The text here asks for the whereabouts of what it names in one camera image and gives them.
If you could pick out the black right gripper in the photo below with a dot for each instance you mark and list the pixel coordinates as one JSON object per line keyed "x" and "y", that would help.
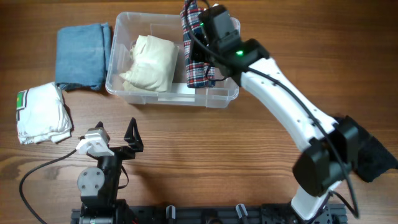
{"x": 196, "y": 52}

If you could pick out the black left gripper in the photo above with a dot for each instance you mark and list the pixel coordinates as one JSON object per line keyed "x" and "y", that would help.
{"x": 135, "y": 142}

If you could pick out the red blue plaid cloth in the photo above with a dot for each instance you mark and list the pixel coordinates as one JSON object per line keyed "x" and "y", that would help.
{"x": 198, "y": 74}

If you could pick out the cream cloth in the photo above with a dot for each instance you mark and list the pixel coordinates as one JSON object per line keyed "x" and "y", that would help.
{"x": 153, "y": 68}

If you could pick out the black cloth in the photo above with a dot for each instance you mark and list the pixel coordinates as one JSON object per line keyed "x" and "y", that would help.
{"x": 373, "y": 158}

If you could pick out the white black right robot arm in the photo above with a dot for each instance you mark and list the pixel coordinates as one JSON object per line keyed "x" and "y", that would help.
{"x": 329, "y": 149}

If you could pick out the clear plastic storage container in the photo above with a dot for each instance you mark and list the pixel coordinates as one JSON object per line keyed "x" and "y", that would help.
{"x": 129, "y": 26}

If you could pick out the white folded t-shirt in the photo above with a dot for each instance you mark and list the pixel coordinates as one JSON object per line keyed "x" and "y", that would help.
{"x": 41, "y": 115}

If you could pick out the blue denim folded cloth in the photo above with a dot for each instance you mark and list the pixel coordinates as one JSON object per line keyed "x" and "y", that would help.
{"x": 82, "y": 56}

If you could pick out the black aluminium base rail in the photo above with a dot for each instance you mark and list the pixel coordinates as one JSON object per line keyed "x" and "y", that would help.
{"x": 334, "y": 213}

